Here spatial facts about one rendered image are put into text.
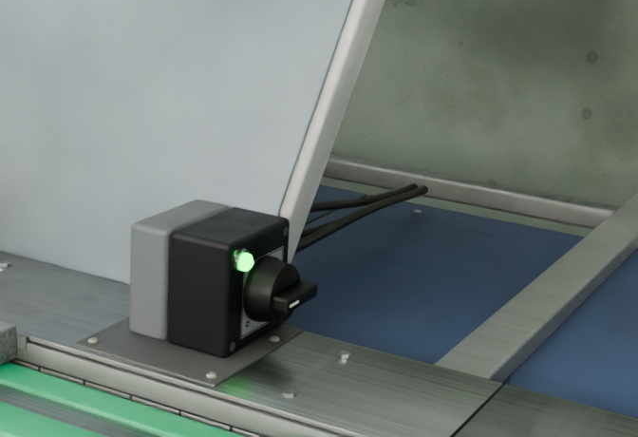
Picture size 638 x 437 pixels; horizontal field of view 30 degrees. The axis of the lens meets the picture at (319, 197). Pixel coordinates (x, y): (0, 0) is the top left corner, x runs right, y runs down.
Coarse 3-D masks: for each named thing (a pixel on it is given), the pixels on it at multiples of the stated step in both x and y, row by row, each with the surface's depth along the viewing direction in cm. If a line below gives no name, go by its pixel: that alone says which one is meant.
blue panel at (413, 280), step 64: (320, 192) 127; (320, 256) 106; (384, 256) 108; (448, 256) 109; (512, 256) 110; (320, 320) 92; (384, 320) 92; (448, 320) 93; (576, 320) 95; (512, 384) 82; (576, 384) 83
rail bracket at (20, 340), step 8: (0, 328) 79; (8, 328) 79; (0, 336) 79; (8, 336) 79; (16, 336) 80; (24, 336) 80; (0, 344) 79; (8, 344) 80; (16, 344) 81; (24, 344) 80; (0, 352) 79; (8, 352) 80; (0, 360) 79; (8, 360) 80
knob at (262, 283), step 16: (272, 256) 80; (256, 272) 78; (272, 272) 78; (288, 272) 79; (256, 288) 78; (272, 288) 78; (288, 288) 79; (304, 288) 79; (256, 304) 78; (272, 304) 78; (288, 304) 77; (256, 320) 79; (272, 320) 79
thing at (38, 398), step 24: (0, 384) 78; (24, 384) 77; (48, 384) 77; (72, 384) 78; (0, 408) 74; (24, 408) 74; (48, 408) 75; (72, 408) 75; (96, 408) 74; (120, 408) 75; (144, 408) 75; (0, 432) 71; (24, 432) 71; (48, 432) 71; (72, 432) 71; (96, 432) 72; (120, 432) 72; (144, 432) 72; (168, 432) 72; (192, 432) 72; (216, 432) 72
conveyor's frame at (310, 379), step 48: (0, 288) 89; (48, 288) 89; (96, 288) 90; (48, 336) 80; (144, 384) 76; (192, 384) 74; (240, 384) 75; (288, 384) 75; (336, 384) 76; (384, 384) 76; (432, 384) 77; (480, 384) 77; (288, 432) 71; (336, 432) 70; (384, 432) 70; (432, 432) 70; (480, 432) 70; (528, 432) 71; (576, 432) 71; (624, 432) 72
